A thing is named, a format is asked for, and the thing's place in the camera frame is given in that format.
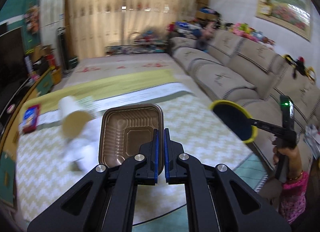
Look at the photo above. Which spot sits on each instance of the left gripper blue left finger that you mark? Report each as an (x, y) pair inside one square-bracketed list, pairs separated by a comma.
[(154, 158)]

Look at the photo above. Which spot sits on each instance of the red blue snack pack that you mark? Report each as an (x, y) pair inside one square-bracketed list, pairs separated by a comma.
[(30, 118)]

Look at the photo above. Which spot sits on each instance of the beige window curtains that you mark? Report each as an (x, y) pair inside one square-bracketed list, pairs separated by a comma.
[(96, 24)]

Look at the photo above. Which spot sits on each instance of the black tower fan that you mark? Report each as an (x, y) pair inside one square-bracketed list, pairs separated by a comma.
[(62, 48)]

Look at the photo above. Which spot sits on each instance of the yellow rimmed black trash bin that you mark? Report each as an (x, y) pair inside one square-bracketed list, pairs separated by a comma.
[(236, 118)]

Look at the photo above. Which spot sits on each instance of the white tissue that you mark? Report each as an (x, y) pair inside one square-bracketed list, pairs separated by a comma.
[(84, 148)]

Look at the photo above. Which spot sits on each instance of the pile of plush toys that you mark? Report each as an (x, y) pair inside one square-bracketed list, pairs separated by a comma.
[(245, 31)]

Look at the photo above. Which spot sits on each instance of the white air conditioner tower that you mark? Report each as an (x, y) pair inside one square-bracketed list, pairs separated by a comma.
[(52, 17)]

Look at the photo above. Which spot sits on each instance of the beige sectional sofa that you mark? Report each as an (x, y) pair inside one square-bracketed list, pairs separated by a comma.
[(250, 74)]

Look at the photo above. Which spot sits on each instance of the white paper cup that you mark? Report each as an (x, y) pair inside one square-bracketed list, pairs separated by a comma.
[(73, 116)]

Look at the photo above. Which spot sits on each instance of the black flat television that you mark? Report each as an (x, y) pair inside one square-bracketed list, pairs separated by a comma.
[(13, 69)]

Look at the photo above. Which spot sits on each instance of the brown plastic food tray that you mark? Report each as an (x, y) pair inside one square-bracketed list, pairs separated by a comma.
[(124, 129)]

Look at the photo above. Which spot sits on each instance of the floral bed cover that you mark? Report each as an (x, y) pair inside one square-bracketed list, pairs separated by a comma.
[(91, 69)]

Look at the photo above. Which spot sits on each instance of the framed flower painting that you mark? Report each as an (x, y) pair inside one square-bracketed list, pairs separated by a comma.
[(294, 15)]

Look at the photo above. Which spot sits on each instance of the person right hand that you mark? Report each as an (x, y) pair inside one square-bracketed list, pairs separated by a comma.
[(295, 170)]

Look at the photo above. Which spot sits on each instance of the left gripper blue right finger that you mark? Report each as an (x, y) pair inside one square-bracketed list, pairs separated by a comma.
[(168, 156)]

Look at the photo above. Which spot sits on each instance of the low glass shelf with books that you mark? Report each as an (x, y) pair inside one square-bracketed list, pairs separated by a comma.
[(136, 48)]

